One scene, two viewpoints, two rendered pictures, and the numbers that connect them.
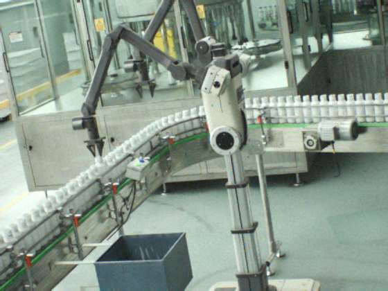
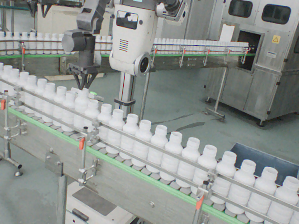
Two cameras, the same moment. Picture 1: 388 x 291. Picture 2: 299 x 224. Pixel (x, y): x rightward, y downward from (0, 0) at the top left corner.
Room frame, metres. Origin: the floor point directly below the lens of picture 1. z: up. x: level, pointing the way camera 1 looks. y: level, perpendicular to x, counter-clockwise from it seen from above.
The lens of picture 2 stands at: (3.47, 1.52, 1.56)
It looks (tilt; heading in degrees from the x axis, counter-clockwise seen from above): 21 degrees down; 280
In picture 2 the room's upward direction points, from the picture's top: 9 degrees clockwise
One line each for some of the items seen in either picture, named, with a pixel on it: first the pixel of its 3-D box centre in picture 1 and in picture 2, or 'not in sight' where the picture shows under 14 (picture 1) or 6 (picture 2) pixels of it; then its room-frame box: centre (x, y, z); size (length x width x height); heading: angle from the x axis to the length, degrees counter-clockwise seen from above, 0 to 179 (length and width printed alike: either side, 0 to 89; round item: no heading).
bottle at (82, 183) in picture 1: (83, 192); (129, 136); (3.68, 0.61, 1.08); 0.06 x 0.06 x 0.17
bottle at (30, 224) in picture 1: (30, 232); (283, 204); (3.17, 0.79, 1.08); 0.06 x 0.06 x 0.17
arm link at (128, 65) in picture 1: (134, 61); not in sight; (4.29, 0.29, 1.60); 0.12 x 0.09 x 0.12; 73
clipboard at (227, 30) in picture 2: not in sight; (226, 34); (3.25, -3.36, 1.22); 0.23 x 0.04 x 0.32; 143
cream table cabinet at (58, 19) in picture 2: not in sight; (72, 42); (5.87, -3.36, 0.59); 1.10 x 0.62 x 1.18; 53
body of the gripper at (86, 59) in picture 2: (93, 134); (86, 59); (3.90, 0.53, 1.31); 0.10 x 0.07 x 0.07; 71
